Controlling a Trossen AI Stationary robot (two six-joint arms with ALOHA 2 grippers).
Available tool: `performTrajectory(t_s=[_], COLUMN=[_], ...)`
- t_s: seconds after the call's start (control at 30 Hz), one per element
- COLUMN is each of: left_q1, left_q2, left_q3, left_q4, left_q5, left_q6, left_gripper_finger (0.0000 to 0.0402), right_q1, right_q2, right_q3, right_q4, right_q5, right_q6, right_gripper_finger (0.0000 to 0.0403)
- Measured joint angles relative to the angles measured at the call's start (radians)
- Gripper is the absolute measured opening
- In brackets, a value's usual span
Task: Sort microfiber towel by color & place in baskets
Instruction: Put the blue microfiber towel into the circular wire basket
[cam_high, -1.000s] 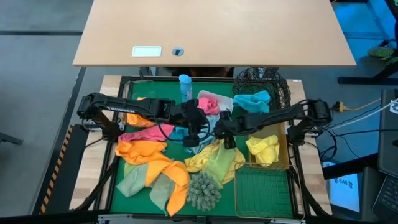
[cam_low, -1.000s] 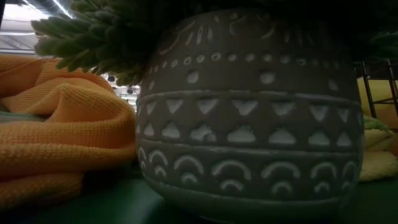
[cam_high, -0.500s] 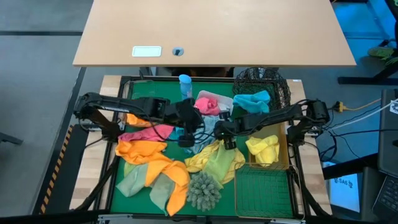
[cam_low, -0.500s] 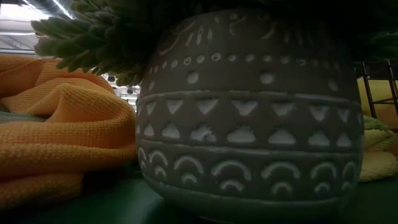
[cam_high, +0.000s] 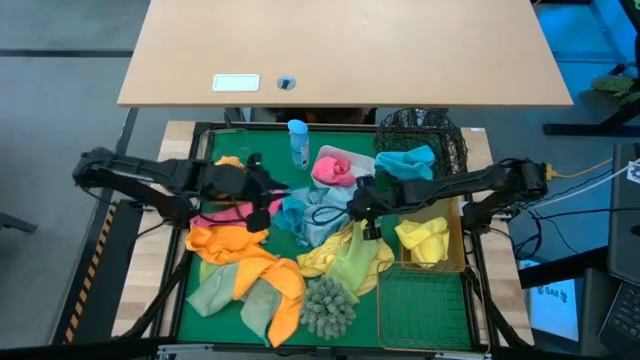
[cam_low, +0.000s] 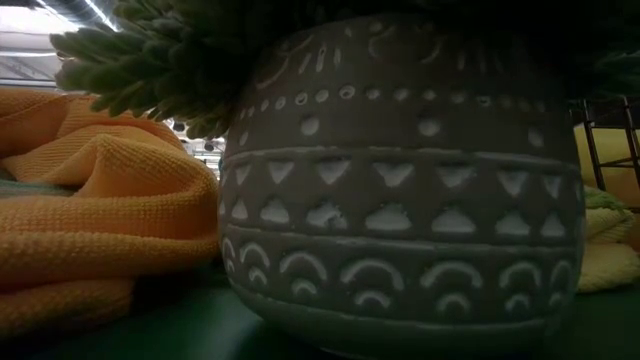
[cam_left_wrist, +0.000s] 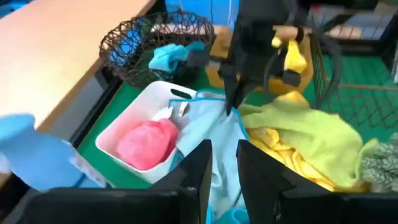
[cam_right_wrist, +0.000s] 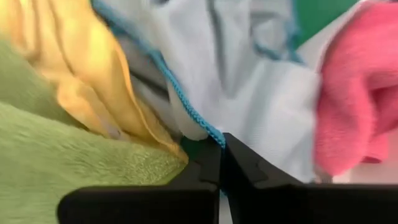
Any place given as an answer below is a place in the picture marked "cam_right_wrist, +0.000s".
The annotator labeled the grey towel with teal edge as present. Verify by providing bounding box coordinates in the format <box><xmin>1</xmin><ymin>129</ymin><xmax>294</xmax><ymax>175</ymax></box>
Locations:
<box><xmin>93</xmin><ymin>0</ymin><xmax>321</xmax><ymax>184</ymax></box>

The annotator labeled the pink microfiber towel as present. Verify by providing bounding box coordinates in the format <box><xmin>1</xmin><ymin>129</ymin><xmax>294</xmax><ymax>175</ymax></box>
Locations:
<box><xmin>313</xmin><ymin>1</ymin><xmax>398</xmax><ymax>178</ymax></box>

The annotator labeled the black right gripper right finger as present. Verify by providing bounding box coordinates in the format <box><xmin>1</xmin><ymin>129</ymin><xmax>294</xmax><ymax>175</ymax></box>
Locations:
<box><xmin>220</xmin><ymin>133</ymin><xmax>398</xmax><ymax>224</ymax></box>

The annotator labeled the white plastic basket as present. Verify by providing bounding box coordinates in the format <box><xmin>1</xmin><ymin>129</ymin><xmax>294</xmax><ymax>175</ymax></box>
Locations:
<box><xmin>295</xmin><ymin>0</ymin><xmax>398</xmax><ymax>185</ymax></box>

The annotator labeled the yellow microfiber towel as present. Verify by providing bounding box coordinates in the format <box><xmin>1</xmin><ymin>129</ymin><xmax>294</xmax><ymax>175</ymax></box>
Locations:
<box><xmin>0</xmin><ymin>0</ymin><xmax>189</xmax><ymax>162</ymax></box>

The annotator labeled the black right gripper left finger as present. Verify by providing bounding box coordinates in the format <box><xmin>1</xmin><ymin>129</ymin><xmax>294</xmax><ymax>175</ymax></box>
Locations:
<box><xmin>57</xmin><ymin>136</ymin><xmax>223</xmax><ymax>224</ymax></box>

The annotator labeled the lime green microfiber towel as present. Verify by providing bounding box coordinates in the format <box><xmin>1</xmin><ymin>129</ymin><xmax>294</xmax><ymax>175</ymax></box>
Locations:
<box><xmin>0</xmin><ymin>40</ymin><xmax>187</xmax><ymax>224</ymax></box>

